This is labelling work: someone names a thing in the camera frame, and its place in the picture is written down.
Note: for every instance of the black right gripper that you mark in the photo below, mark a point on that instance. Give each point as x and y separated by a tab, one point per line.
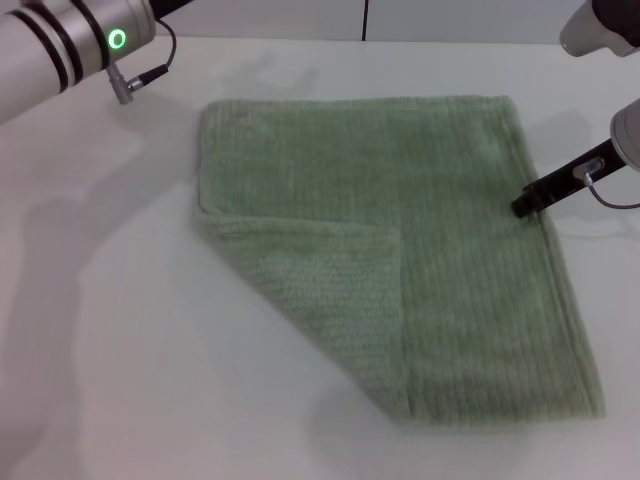
570	177

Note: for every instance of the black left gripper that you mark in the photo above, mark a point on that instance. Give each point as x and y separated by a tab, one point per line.
167	7

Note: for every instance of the green ribbed towel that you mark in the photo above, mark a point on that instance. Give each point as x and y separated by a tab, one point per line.
380	225

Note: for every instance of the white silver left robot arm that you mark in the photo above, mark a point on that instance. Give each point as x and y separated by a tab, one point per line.
50	45

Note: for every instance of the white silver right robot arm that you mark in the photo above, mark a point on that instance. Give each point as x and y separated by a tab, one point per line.
629	135

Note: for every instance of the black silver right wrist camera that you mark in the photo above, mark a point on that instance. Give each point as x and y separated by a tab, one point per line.
600	25

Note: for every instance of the black vertical wall strip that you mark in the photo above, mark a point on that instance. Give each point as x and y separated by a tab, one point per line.
365	20

